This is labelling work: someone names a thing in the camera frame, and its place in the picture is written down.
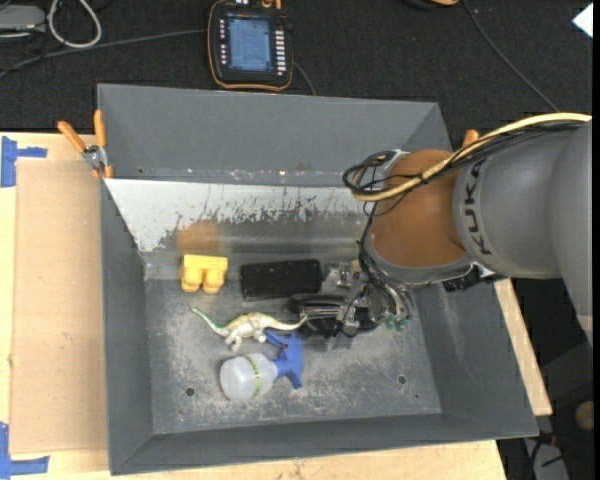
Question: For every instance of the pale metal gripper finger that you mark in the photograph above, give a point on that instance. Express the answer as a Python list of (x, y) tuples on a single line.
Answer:
[(344, 311), (349, 328)]

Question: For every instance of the black flat box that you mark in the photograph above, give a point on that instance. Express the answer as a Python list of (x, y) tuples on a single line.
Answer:
[(281, 279)]

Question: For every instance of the grey metal bin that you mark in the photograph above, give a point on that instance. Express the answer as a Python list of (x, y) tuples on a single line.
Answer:
[(290, 408)]

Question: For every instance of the pale green toy dinosaur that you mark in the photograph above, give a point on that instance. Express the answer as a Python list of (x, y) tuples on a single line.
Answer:
[(245, 326)]

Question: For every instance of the clear spray bottle blue head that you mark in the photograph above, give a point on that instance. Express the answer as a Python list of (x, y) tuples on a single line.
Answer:
[(250, 377)]

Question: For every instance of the yellow toy brick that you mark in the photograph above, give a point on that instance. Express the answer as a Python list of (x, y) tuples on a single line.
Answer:
[(204, 271)]

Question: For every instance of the brown cardboard board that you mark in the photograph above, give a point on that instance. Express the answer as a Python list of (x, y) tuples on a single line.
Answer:
[(55, 308)]

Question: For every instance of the black cylinder on white bracket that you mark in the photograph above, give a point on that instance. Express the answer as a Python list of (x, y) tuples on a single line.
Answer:
[(464, 280)]

